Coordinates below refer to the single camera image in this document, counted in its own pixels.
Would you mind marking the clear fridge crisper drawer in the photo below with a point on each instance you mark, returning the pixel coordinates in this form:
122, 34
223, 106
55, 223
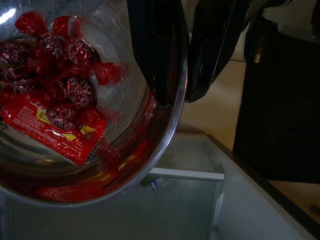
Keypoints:
187, 200

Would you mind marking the round steel bowl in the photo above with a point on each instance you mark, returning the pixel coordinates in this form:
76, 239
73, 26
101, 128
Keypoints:
115, 32

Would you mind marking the stainless steel fridge body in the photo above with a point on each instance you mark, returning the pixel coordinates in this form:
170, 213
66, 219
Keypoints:
250, 205

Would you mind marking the red chili sauce sachet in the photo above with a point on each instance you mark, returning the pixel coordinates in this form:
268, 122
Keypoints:
50, 141

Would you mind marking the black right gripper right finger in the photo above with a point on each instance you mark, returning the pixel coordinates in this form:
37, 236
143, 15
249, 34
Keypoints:
215, 37

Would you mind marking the red wrapped Jacks candy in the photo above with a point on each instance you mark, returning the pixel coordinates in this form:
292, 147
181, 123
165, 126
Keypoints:
77, 92
15, 73
51, 43
63, 117
77, 52
13, 53

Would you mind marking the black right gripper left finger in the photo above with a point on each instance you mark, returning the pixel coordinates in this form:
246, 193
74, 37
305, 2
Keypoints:
160, 50

